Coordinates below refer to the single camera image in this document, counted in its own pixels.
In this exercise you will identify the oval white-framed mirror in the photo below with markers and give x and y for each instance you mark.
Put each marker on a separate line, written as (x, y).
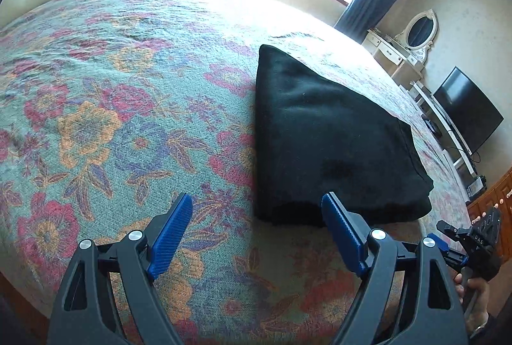
(420, 29)

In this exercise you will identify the black pants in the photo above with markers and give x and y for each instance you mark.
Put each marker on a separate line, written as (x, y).
(328, 137)

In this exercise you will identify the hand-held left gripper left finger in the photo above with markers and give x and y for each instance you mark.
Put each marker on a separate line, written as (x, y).
(172, 237)

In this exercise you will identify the floral woven blanket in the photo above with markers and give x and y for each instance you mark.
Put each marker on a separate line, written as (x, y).
(120, 109)

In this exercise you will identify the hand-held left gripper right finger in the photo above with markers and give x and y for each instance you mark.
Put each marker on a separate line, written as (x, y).
(344, 233)

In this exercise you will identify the white vanity dresser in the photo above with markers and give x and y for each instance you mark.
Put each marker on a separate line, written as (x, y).
(390, 51)

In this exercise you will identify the white television stand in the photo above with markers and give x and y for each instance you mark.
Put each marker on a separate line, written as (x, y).
(444, 125)

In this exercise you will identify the black flat television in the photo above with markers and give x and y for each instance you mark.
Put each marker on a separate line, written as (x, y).
(468, 109)

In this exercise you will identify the person's right hand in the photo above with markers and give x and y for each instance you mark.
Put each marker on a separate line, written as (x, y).
(476, 299)

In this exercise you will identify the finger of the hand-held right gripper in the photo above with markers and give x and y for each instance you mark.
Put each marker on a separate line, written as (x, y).
(456, 257)
(450, 229)

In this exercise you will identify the wooden cabinet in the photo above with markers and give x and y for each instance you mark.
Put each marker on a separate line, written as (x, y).
(498, 189)

